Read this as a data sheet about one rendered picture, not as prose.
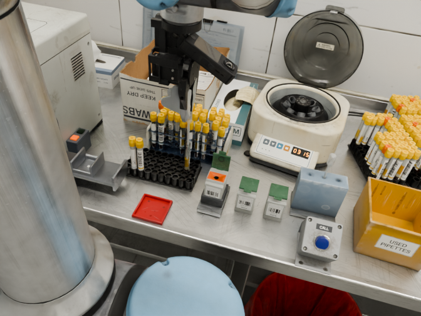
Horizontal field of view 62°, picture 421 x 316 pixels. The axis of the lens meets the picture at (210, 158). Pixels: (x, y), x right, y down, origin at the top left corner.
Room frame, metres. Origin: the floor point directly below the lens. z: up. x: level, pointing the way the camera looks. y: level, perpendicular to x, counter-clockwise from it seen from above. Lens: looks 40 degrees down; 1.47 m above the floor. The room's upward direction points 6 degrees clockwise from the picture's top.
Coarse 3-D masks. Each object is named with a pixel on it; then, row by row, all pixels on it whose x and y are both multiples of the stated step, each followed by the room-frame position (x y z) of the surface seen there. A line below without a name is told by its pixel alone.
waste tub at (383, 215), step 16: (368, 192) 0.53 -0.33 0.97; (384, 192) 0.57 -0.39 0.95; (400, 192) 0.56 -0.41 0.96; (416, 192) 0.55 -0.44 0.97; (368, 208) 0.49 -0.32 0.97; (384, 208) 0.56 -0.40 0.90; (400, 208) 0.55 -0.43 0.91; (416, 208) 0.55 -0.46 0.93; (368, 224) 0.45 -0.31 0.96; (384, 224) 0.45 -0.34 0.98; (400, 224) 0.53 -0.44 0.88; (416, 224) 0.53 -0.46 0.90; (368, 240) 0.45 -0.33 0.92; (384, 240) 0.44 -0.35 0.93; (400, 240) 0.44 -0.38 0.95; (416, 240) 0.43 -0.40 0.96; (384, 256) 0.44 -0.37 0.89; (400, 256) 0.43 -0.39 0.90; (416, 256) 0.43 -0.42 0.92
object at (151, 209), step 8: (144, 200) 0.53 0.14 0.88; (152, 200) 0.53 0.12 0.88; (160, 200) 0.54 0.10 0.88; (168, 200) 0.53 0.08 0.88; (136, 208) 0.50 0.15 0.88; (144, 208) 0.51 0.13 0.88; (152, 208) 0.51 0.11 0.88; (160, 208) 0.51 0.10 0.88; (168, 208) 0.51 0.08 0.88; (136, 216) 0.48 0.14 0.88; (144, 216) 0.49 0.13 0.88; (152, 216) 0.49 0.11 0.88; (160, 216) 0.49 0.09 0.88; (160, 224) 0.47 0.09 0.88
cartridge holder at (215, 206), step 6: (228, 186) 0.57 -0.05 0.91; (228, 192) 0.57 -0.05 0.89; (204, 198) 0.53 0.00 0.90; (210, 198) 0.53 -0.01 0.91; (216, 198) 0.53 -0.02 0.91; (222, 198) 0.53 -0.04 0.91; (198, 204) 0.53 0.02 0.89; (204, 204) 0.53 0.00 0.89; (210, 204) 0.53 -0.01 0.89; (216, 204) 0.53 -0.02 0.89; (222, 204) 0.53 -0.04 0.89; (198, 210) 0.52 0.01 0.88; (204, 210) 0.51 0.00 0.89; (210, 210) 0.51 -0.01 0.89; (216, 210) 0.51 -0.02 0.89; (222, 210) 0.53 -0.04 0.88
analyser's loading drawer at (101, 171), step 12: (72, 156) 0.61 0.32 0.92; (84, 156) 0.60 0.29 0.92; (72, 168) 0.56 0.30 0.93; (84, 168) 0.57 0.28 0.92; (96, 168) 0.57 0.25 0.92; (108, 168) 0.58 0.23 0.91; (120, 168) 0.57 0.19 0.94; (96, 180) 0.54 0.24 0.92; (108, 180) 0.54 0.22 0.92; (120, 180) 0.56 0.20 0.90
